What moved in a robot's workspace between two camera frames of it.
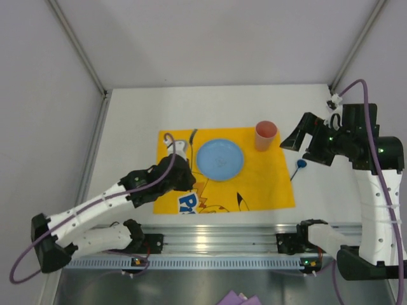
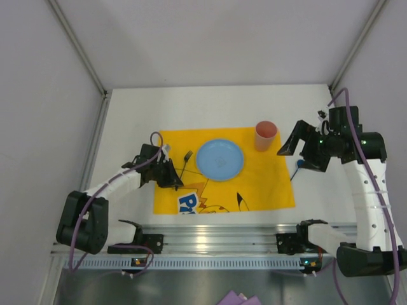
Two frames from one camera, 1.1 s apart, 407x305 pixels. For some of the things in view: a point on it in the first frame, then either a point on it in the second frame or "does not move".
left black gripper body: x=183 y=177 → x=163 y=171
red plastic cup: x=265 y=131 does not move
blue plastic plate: x=220 y=159 does not move
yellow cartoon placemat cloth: x=264 y=181 does not move
